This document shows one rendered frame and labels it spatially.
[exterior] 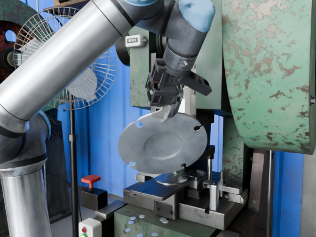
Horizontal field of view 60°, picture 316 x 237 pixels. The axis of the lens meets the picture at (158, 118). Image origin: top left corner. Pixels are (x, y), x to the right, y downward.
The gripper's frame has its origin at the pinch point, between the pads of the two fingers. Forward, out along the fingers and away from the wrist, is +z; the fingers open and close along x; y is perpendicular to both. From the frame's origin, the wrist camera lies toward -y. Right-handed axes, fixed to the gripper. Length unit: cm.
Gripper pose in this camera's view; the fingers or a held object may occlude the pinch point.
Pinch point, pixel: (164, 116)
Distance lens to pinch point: 80.2
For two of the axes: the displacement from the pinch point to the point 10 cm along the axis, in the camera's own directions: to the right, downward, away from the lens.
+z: -2.4, 6.4, 7.3
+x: 2.3, 7.7, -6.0
